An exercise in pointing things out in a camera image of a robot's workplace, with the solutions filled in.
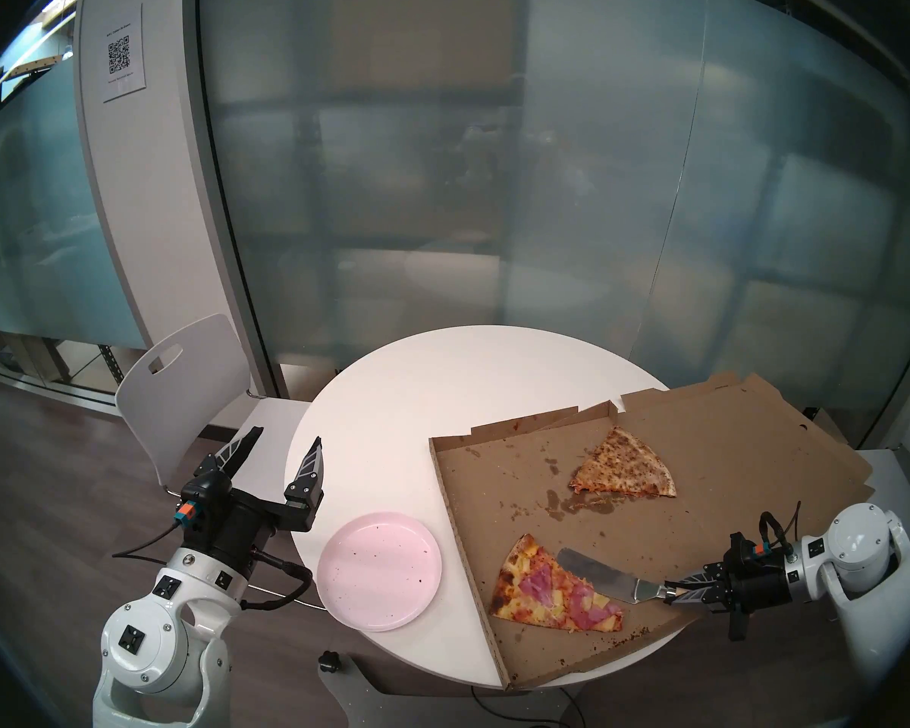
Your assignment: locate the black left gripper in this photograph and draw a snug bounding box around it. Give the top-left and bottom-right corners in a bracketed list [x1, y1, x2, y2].
[173, 425, 325, 577]

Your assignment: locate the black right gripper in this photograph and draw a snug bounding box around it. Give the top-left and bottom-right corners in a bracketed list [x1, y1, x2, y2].
[665, 532, 794, 643]

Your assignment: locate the black cable orange plug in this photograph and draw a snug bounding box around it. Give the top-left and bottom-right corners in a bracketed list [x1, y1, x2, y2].
[111, 499, 198, 562]

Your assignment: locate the QR code paper sign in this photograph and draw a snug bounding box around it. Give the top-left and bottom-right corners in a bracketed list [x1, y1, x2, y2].
[100, 5, 147, 103]

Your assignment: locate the metal spatula wooden handle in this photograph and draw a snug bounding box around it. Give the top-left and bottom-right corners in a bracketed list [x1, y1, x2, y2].
[556, 548, 679, 605]

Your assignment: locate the cheese pizza slice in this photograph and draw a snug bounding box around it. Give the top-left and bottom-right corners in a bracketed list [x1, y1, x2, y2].
[569, 426, 677, 498]

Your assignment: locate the black looped cable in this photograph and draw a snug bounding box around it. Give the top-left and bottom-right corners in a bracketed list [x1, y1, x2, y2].
[240, 550, 315, 611]

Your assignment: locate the open cardboard pizza box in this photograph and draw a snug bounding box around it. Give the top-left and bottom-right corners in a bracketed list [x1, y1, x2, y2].
[429, 372, 875, 691]

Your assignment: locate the thin black floor cable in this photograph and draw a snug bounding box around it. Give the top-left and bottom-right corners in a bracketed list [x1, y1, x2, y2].
[470, 685, 586, 728]

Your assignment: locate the grey metal base plate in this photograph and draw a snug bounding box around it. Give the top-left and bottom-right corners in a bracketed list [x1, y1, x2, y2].
[317, 651, 581, 728]

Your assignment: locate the white plastic chair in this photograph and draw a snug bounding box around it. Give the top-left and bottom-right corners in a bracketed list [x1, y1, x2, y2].
[115, 313, 328, 610]
[857, 446, 910, 553]

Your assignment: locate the ham pineapple pizza slice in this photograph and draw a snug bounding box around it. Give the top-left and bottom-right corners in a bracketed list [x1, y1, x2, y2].
[489, 534, 624, 633]

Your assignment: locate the light wooden board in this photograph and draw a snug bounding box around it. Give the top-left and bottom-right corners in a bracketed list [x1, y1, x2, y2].
[2, 48, 74, 80]

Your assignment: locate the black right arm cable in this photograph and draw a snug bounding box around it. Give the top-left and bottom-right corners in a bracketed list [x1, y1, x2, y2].
[757, 500, 805, 557]

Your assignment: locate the pink round plate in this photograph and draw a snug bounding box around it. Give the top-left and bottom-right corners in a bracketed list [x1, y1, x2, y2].
[316, 512, 443, 632]

